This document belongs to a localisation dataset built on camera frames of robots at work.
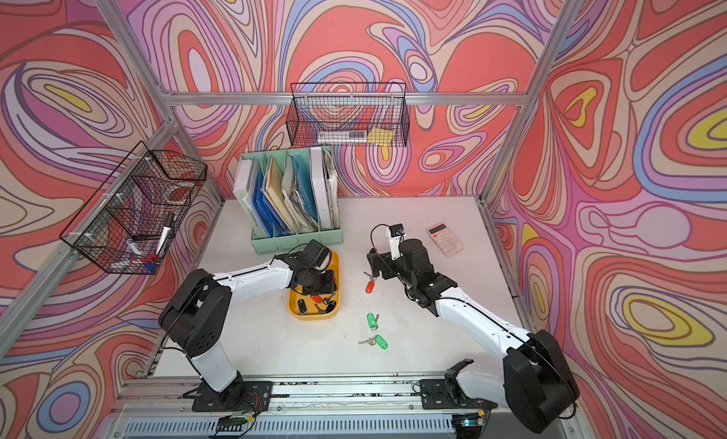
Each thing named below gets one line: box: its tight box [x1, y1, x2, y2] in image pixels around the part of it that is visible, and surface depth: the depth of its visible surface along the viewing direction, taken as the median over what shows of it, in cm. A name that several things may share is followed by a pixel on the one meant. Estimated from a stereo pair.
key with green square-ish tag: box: [357, 334, 390, 350], surface depth 84 cm
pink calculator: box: [425, 222, 465, 258], surface depth 107 cm
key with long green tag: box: [366, 312, 380, 332], surface depth 88 cm
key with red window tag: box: [363, 271, 378, 295], surface depth 96 cm
